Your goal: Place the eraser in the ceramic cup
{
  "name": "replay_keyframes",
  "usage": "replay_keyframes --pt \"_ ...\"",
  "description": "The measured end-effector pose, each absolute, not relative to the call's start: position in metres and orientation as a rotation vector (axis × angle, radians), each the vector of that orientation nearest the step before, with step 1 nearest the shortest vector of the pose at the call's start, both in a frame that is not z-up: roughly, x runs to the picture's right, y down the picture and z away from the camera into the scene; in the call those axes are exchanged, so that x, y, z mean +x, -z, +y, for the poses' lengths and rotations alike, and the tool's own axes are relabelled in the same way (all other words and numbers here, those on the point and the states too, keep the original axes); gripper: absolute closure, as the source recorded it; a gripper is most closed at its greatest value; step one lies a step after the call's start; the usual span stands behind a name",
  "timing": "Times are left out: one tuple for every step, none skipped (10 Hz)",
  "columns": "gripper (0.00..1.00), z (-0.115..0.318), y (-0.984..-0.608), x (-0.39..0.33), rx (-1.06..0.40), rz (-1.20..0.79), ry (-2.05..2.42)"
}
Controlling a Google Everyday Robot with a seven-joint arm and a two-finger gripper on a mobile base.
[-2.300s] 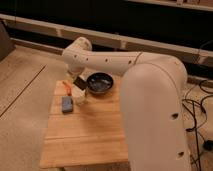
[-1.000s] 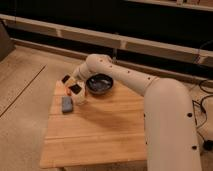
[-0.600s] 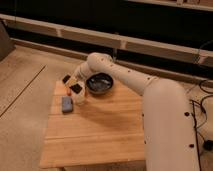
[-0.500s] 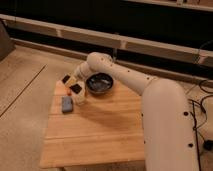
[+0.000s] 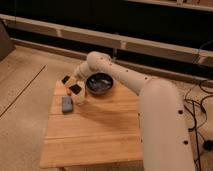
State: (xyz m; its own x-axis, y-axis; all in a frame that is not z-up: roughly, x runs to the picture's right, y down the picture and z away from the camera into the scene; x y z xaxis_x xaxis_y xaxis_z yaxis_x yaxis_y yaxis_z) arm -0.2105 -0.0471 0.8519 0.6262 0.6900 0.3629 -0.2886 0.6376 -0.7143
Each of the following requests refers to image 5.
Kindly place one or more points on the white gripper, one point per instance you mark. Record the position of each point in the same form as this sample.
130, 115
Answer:
78, 75

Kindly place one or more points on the black eraser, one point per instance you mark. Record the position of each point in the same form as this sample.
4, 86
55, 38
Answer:
76, 89

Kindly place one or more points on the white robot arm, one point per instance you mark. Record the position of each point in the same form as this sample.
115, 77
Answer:
166, 142

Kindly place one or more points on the dark ceramic bowl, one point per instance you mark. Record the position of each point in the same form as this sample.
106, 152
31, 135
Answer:
99, 83

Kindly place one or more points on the blue sponge block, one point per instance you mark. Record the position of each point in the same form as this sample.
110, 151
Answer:
67, 104

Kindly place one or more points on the wooden table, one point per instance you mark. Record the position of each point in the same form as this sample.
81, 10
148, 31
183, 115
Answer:
104, 129

